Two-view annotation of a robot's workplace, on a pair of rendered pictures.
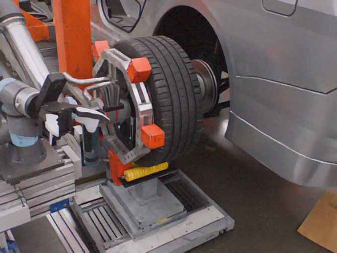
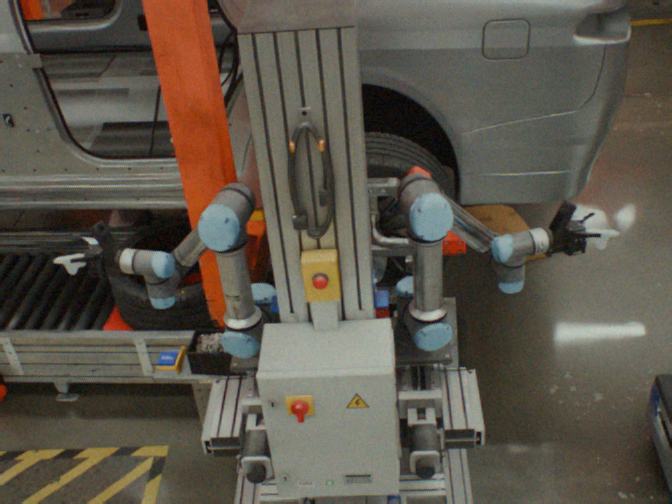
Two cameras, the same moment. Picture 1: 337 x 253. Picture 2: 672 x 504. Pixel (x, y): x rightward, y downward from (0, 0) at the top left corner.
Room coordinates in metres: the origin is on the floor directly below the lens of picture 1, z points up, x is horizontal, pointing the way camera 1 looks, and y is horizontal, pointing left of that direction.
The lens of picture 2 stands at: (-0.07, 2.20, 2.64)
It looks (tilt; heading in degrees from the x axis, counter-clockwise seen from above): 36 degrees down; 313
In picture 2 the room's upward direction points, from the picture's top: 5 degrees counter-clockwise
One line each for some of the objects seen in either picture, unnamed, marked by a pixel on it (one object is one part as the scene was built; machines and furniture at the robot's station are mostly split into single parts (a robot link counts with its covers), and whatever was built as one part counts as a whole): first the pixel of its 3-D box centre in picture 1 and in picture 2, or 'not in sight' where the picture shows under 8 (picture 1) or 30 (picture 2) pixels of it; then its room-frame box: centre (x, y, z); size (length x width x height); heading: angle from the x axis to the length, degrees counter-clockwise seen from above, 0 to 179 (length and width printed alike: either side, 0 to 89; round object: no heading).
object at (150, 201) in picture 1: (146, 181); not in sight; (1.68, 0.13, 0.32); 0.40 x 0.30 x 0.28; 35
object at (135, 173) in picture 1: (146, 169); not in sight; (1.54, 0.12, 0.51); 0.29 x 0.06 x 0.06; 125
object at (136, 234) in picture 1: (141, 200); not in sight; (1.72, 0.16, 0.13); 0.50 x 0.36 x 0.10; 35
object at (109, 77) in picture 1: (87, 70); not in sight; (1.59, 0.43, 1.03); 0.19 x 0.18 x 0.11; 125
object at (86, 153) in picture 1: (87, 138); not in sight; (1.30, 0.36, 0.83); 0.04 x 0.04 x 0.16
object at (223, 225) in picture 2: not in sight; (235, 279); (1.48, 1.00, 1.19); 0.15 x 0.12 x 0.55; 115
